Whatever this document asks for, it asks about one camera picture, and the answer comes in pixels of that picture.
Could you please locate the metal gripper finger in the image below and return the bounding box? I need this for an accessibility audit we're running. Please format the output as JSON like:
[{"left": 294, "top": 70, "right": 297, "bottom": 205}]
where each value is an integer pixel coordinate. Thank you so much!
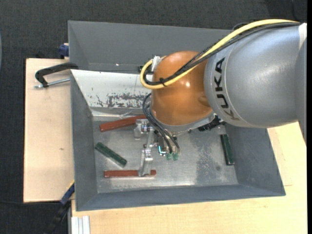
[
  {"left": 137, "top": 149, "right": 154, "bottom": 177},
  {"left": 133, "top": 119, "right": 151, "bottom": 139}
]

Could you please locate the red-brown flat block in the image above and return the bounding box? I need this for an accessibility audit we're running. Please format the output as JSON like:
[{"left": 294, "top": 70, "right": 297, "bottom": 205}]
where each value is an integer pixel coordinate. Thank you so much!
[
  {"left": 103, "top": 169, "right": 157, "bottom": 179},
  {"left": 99, "top": 114, "right": 147, "bottom": 133}
]

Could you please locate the dark green flat block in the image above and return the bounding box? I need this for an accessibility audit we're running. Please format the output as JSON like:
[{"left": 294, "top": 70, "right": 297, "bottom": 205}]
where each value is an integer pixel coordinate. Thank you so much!
[
  {"left": 94, "top": 141, "right": 128, "bottom": 168},
  {"left": 220, "top": 133, "right": 235, "bottom": 166}
]

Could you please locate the grey metal bin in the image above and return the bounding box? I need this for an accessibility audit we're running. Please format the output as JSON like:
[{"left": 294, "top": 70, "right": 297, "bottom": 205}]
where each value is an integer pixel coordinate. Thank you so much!
[{"left": 67, "top": 20, "right": 286, "bottom": 212}]

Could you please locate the pale wood board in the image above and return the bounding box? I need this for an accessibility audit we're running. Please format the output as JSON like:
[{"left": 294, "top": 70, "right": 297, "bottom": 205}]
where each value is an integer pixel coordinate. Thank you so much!
[{"left": 23, "top": 58, "right": 75, "bottom": 203}]

